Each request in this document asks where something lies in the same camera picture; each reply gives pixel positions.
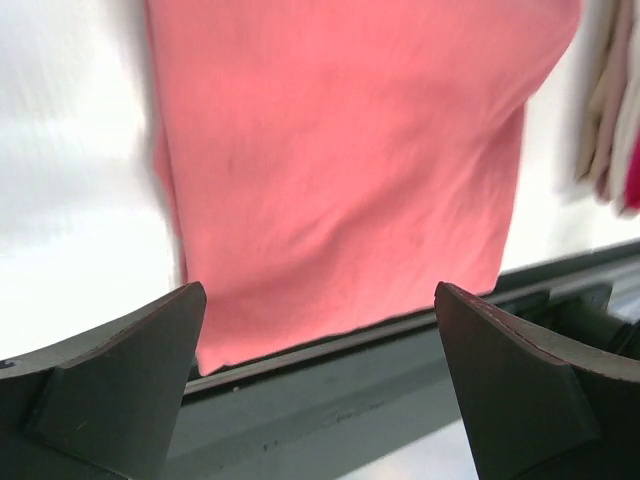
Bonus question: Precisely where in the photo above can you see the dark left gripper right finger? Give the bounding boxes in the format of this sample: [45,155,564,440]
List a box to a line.
[435,283,639,479]

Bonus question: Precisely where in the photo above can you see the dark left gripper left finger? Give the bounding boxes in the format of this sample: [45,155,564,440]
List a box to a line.
[1,282,206,479]

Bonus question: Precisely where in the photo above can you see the folded magenta t shirt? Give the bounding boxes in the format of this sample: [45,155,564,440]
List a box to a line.
[621,141,640,213]

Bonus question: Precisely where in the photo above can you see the salmon pink polo shirt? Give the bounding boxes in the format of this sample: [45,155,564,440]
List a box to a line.
[147,1,582,375]

